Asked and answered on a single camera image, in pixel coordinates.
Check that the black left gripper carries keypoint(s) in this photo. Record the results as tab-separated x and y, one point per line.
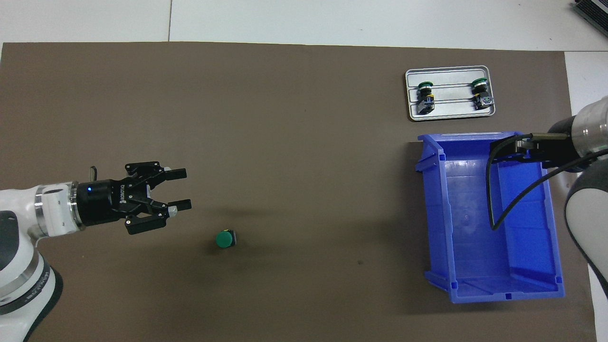
102	202

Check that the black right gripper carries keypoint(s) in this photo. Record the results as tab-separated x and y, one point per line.
560	142

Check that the green push button switch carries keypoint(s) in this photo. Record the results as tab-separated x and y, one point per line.
224	239
482	95
426	97

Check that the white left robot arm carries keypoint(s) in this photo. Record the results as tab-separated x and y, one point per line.
19	266

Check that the grey metal tray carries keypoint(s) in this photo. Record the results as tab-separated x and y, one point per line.
451	107

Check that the blue plastic storage bin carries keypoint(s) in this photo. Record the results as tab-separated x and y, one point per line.
475	247

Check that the dark grey ribbed device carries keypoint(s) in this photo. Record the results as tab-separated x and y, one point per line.
593	9

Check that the brown table mat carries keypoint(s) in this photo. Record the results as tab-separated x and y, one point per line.
308	142

